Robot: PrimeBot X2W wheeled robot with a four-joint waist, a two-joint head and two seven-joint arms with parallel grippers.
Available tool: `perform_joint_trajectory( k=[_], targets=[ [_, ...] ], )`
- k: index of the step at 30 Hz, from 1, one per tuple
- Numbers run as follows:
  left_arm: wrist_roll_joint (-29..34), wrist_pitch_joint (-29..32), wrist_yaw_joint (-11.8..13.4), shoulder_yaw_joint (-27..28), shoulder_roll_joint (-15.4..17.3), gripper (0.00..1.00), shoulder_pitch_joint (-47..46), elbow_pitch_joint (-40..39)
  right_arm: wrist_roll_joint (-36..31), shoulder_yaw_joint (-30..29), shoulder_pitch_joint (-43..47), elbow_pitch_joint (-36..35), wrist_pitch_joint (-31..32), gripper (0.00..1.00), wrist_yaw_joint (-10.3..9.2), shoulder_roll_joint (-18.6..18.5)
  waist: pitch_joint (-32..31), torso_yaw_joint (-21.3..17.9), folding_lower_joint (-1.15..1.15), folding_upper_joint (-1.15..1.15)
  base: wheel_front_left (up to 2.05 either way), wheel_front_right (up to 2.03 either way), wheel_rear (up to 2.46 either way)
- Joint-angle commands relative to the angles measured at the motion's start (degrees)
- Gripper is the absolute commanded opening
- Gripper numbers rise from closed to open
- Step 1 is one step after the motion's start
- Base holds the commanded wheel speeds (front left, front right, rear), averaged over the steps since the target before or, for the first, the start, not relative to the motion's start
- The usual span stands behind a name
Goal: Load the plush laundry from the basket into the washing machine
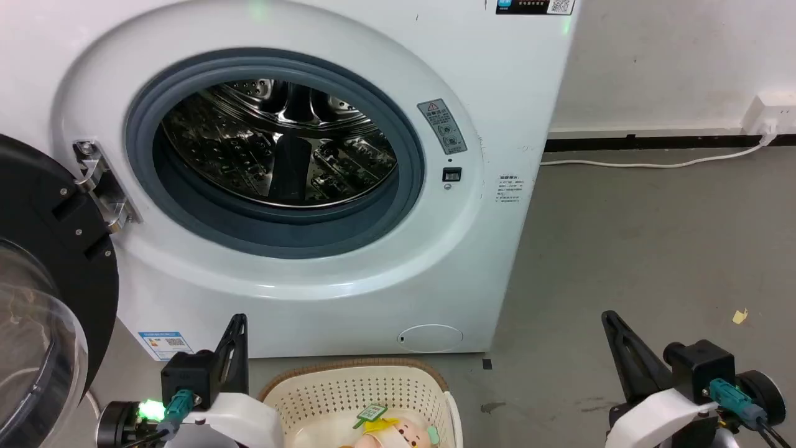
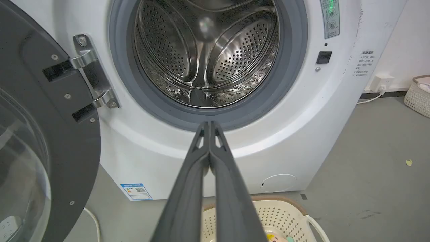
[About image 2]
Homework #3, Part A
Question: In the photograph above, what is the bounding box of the white wall power socket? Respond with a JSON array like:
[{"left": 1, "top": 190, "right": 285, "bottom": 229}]
[{"left": 369, "top": 75, "right": 395, "bottom": 93}]

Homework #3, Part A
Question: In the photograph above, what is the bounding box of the cream woven storage basket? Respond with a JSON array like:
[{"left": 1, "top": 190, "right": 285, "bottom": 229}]
[{"left": 404, "top": 75, "right": 430, "bottom": 118}]

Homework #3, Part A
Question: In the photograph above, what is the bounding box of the blue energy label sticker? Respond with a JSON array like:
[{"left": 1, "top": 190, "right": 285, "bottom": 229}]
[{"left": 121, "top": 183, "right": 153, "bottom": 201}]

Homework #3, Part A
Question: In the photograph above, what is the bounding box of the cream perforated laundry basket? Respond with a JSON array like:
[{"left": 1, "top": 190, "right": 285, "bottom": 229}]
[{"left": 201, "top": 196, "right": 330, "bottom": 242}]

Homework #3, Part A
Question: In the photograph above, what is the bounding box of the colourful toy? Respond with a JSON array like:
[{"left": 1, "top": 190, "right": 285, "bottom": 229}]
[{"left": 266, "top": 233, "right": 295, "bottom": 242}]

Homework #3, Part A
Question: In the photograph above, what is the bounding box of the white front-load washing machine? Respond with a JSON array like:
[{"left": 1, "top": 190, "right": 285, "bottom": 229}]
[{"left": 10, "top": 0, "right": 408, "bottom": 201}]

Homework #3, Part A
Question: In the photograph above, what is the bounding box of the grey washing machine door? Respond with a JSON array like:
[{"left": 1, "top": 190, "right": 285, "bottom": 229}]
[{"left": 0, "top": 0, "right": 102, "bottom": 242}]

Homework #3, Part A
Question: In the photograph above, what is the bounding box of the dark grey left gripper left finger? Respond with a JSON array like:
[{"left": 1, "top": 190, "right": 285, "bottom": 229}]
[{"left": 150, "top": 121, "right": 211, "bottom": 242}]

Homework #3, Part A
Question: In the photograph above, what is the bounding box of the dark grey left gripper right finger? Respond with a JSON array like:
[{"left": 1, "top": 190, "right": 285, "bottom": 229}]
[{"left": 209, "top": 121, "right": 268, "bottom": 242}]

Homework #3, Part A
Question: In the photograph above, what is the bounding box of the chrome door hinge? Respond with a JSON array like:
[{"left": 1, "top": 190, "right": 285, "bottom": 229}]
[{"left": 70, "top": 34, "right": 120, "bottom": 109}]

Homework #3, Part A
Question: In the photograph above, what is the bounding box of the white power cable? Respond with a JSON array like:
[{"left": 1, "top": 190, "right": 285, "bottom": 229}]
[{"left": 356, "top": 86, "right": 387, "bottom": 105}]

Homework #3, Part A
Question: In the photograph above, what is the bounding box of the white floor cable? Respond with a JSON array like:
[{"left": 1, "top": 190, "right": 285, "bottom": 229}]
[{"left": 83, "top": 207, "right": 101, "bottom": 242}]

